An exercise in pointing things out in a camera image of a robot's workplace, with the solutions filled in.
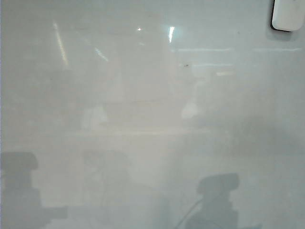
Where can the white whiteboard eraser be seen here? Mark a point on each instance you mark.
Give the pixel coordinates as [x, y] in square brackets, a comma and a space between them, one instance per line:
[287, 14]

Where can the white glass whiteboard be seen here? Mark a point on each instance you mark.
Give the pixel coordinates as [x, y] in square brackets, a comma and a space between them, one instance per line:
[143, 119]

